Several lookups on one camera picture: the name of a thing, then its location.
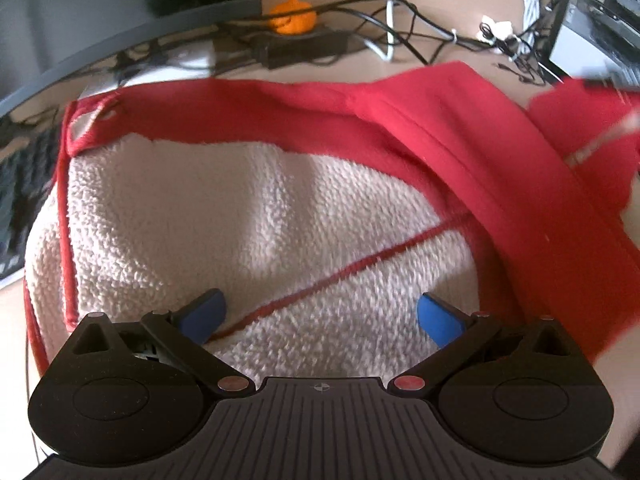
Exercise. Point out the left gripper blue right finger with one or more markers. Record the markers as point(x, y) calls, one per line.
point(458, 337)

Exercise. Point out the glass-sided computer tower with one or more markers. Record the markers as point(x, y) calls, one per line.
point(593, 39)

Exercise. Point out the dark computer monitor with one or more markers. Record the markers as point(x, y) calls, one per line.
point(45, 41)

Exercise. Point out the black power adapter brick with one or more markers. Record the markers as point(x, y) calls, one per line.
point(275, 52)

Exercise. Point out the red fleece hooded garment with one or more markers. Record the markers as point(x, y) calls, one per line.
point(324, 211)

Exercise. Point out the black keyboard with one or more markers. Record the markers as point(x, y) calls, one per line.
point(26, 179)

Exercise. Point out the orange pumpkin figurine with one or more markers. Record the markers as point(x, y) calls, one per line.
point(293, 18)

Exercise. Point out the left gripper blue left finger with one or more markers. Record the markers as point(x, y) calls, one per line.
point(181, 335)

